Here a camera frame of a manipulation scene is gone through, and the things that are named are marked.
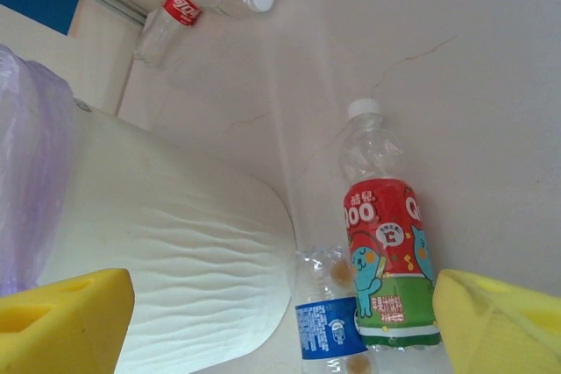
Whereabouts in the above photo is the purple plastic bin liner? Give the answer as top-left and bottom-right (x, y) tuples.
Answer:
(0, 43), (78, 299)

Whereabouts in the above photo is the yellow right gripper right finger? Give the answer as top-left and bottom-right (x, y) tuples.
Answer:
(431, 268), (561, 374)

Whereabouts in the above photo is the white plastic bin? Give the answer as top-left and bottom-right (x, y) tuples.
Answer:
(34, 97), (295, 374)

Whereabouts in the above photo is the blue label water bottle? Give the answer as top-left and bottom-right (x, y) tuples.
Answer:
(293, 244), (378, 374)

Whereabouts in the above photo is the red label cola bottle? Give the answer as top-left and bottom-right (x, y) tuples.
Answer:
(133, 0), (225, 68)

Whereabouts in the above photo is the red green Qoo bottle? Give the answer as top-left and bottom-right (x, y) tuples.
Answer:
(340, 97), (443, 354)

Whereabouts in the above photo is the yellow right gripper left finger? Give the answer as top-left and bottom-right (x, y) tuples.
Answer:
(0, 268), (135, 374)

